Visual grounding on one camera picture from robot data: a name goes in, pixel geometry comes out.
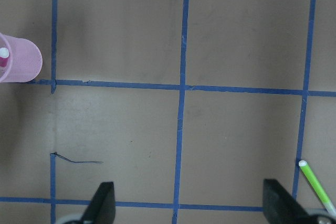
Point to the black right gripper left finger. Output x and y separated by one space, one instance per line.
102 206

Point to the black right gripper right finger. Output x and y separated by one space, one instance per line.
279 206

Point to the pink pen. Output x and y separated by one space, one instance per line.
4 56

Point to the pink mesh cup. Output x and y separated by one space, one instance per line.
25 60

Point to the green pen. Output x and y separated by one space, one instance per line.
317 187

